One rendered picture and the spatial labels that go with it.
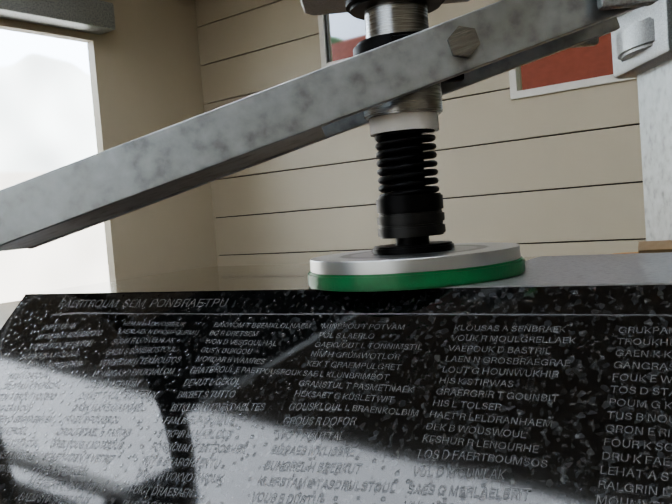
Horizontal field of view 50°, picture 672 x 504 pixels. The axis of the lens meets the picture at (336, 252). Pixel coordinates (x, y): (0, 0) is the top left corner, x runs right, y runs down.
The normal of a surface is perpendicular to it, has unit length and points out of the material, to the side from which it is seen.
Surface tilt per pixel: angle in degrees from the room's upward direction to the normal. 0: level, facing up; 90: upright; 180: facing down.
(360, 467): 45
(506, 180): 90
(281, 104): 90
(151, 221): 90
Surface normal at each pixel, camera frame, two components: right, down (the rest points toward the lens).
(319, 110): -0.04, 0.06
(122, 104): 0.79, -0.03
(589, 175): -0.61, 0.09
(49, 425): -0.41, -0.64
